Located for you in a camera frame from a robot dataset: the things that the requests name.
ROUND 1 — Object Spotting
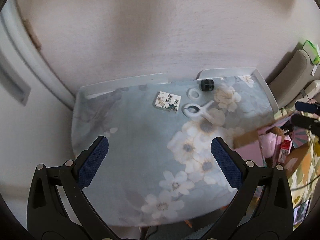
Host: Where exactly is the red milk drink carton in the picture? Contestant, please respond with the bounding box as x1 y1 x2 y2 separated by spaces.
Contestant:
278 140 292 164

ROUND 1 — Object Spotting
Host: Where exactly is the cardboard box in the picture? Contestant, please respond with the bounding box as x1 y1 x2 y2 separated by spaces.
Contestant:
233 112 319 184

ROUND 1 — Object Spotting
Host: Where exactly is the beige sofa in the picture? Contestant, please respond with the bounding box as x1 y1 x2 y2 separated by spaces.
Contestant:
268 49 319 108

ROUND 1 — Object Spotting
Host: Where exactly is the pink fluffy headband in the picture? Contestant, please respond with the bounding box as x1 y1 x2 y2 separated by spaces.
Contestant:
259 133 283 158

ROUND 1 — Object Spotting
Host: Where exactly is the white plastic clip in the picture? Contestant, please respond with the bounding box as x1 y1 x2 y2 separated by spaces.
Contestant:
182 100 215 124

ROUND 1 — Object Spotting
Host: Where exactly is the floral blue table cloth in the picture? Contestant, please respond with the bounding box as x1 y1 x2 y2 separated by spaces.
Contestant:
72 76 273 226

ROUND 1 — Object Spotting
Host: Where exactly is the white door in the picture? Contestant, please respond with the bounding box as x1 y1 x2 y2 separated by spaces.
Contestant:
0 0 75 111

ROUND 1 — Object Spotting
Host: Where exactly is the clear tape roll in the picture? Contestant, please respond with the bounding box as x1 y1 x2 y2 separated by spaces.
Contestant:
187 88 201 101

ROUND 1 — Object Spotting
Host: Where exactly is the black cosmetic jar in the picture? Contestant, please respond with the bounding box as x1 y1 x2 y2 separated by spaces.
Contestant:
200 79 215 92

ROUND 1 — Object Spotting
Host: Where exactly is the white table rim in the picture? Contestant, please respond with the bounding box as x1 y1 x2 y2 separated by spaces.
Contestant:
75 68 278 113

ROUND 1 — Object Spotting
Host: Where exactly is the white floral tissue pack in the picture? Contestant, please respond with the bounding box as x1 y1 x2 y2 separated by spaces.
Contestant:
153 91 182 112

